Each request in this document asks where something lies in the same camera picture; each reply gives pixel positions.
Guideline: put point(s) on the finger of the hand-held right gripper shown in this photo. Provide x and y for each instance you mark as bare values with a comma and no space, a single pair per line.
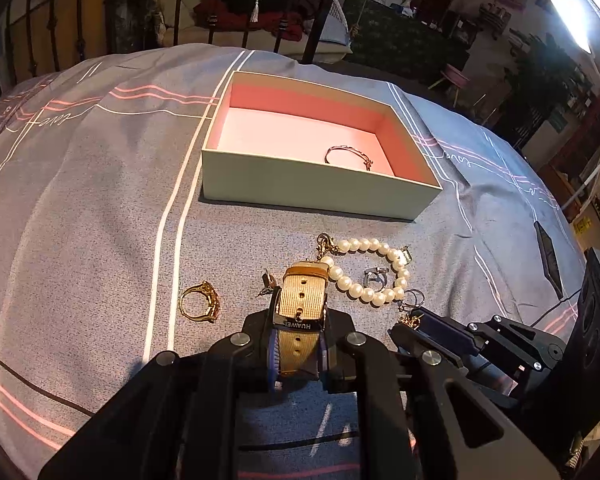
445,330
520,342

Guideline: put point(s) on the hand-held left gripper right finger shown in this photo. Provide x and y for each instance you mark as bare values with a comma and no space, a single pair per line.
325,355

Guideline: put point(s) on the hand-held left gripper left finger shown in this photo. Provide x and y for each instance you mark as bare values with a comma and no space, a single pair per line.
271,355

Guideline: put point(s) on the gold charm earring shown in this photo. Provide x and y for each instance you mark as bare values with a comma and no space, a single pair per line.
412,319

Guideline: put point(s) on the silver hoop earring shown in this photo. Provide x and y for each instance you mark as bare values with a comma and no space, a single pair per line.
414,296

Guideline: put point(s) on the small silver earring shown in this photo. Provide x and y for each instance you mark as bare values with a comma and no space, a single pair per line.
267,280

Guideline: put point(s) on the box with pink inside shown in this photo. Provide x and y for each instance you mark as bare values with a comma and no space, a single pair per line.
300,180

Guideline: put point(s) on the black smartphone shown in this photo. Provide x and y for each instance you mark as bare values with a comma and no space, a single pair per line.
550,260

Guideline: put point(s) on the thin silver bangle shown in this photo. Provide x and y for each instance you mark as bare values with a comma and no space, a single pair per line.
341,147

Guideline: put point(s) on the pink stool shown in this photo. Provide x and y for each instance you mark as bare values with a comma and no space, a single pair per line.
455,75

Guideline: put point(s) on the green patterned counter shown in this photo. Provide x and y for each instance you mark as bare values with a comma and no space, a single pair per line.
400,35

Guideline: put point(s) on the white floor lamp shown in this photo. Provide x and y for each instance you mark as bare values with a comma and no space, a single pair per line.
570,20

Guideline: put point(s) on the red cloth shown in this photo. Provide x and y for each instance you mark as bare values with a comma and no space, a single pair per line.
275,22

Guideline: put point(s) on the white wicker swing chair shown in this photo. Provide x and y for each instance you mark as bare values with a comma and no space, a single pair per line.
180,20

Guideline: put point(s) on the yellow wooden panel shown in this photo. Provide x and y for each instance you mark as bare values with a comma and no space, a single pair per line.
60,25

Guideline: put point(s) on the black iron bed frame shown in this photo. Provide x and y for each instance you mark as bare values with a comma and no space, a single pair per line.
317,30

